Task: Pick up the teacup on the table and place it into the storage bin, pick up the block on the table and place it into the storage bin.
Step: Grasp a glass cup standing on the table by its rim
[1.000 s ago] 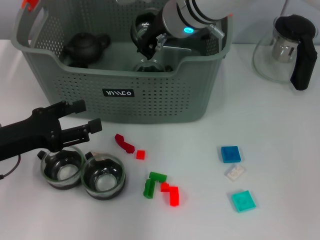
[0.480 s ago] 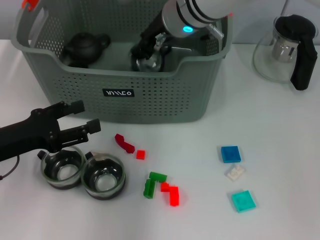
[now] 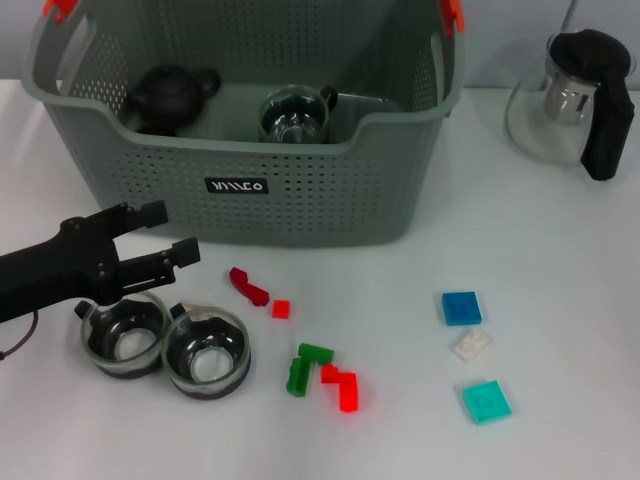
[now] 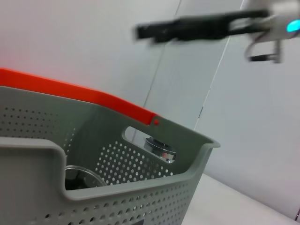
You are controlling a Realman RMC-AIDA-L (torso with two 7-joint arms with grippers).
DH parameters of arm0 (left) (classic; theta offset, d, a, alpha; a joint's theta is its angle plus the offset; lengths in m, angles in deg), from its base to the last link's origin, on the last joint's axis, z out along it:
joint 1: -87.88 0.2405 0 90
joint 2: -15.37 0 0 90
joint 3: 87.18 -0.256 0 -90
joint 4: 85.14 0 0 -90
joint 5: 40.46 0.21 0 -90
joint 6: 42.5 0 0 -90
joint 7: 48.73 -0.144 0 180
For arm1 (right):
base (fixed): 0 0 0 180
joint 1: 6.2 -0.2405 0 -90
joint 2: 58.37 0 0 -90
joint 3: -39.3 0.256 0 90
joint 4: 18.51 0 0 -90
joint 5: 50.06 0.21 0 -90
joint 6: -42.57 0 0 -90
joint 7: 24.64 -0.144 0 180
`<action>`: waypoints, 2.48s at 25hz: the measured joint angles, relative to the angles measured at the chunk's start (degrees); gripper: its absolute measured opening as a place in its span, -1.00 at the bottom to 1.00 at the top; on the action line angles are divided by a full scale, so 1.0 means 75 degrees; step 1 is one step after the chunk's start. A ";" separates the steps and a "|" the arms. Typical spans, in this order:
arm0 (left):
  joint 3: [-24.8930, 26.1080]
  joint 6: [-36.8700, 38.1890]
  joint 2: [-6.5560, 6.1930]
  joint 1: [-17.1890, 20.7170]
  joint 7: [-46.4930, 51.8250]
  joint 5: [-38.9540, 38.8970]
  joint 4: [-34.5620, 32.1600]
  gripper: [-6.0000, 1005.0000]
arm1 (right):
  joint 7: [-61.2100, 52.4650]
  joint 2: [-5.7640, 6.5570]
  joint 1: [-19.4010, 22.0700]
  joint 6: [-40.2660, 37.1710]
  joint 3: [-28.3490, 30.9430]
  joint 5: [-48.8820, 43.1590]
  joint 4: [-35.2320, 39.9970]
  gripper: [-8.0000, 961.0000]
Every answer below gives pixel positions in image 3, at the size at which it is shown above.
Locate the black clay teapot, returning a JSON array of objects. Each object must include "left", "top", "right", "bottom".
[{"left": 123, "top": 64, "right": 222, "bottom": 137}]

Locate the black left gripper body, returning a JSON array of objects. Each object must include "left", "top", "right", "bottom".
[{"left": 0, "top": 213, "right": 121, "bottom": 324}]

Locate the glass pitcher black handle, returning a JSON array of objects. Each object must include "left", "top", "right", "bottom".
[{"left": 504, "top": 28, "right": 635, "bottom": 182}]

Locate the long red toy brick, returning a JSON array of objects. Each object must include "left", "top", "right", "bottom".
[{"left": 337, "top": 372, "right": 361, "bottom": 414}]

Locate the grey perforated storage basket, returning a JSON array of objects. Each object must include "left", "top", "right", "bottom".
[{"left": 22, "top": 0, "right": 469, "bottom": 249}]

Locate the glass teacup black base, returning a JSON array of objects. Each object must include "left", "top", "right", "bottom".
[
  {"left": 160, "top": 301, "right": 252, "bottom": 401},
  {"left": 257, "top": 84, "right": 340, "bottom": 145},
  {"left": 74, "top": 292, "right": 170, "bottom": 380}
]

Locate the white toy brick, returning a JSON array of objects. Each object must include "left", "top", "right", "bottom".
[{"left": 448, "top": 328, "right": 493, "bottom": 361}]

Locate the green toy brick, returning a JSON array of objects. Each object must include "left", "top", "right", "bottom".
[
  {"left": 286, "top": 357, "right": 312, "bottom": 399},
  {"left": 298, "top": 343, "right": 335, "bottom": 365}
]

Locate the orange basket latch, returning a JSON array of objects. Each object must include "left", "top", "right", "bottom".
[
  {"left": 440, "top": 0, "right": 467, "bottom": 39},
  {"left": 43, "top": 0, "right": 79, "bottom": 24}
]

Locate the thin dark gripper cable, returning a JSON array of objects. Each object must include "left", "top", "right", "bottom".
[{"left": 0, "top": 309, "right": 39, "bottom": 361}]

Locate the blue square toy plate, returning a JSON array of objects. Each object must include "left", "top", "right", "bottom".
[{"left": 441, "top": 290, "right": 485, "bottom": 328}]

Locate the teal square toy plate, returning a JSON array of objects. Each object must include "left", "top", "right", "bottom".
[{"left": 460, "top": 379, "right": 514, "bottom": 426}]

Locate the dark red bent brick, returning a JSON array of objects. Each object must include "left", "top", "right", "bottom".
[{"left": 228, "top": 267, "right": 271, "bottom": 307}]

